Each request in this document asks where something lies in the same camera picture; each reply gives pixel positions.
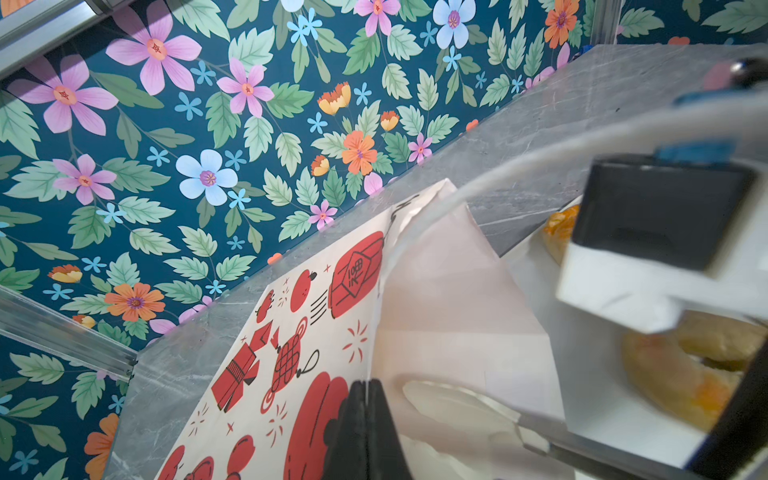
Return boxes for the cream left gripper finger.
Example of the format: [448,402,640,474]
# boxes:
[322,379,413,480]

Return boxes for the white plastic tray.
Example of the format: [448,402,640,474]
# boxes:
[503,230,706,467]

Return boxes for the red white paper bag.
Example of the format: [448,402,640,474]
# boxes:
[157,180,574,479]

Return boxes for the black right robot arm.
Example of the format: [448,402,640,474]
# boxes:
[403,346,767,479]

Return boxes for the golden croissant fake bread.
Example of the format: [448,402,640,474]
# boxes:
[541,204,580,265]

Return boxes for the orange round fake bread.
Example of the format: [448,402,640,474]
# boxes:
[622,311,767,432]

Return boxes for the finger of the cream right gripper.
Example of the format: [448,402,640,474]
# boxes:
[402,380,550,455]

